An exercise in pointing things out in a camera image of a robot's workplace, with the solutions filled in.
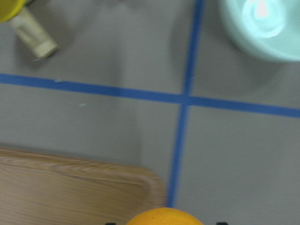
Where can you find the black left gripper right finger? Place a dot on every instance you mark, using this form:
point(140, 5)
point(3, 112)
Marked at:
point(221, 223)

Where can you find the orange fruit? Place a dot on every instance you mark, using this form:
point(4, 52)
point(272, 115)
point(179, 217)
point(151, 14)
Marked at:
point(164, 216)

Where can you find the wooden grain tray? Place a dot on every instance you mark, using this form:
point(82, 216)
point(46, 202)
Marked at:
point(39, 189)

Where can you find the mint green bowl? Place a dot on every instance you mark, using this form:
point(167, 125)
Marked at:
point(265, 29)

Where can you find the wooden cup drying rack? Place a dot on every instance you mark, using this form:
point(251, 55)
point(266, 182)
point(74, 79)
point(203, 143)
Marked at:
point(31, 32)

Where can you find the yellow mug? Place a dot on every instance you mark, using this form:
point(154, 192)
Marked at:
point(10, 8)

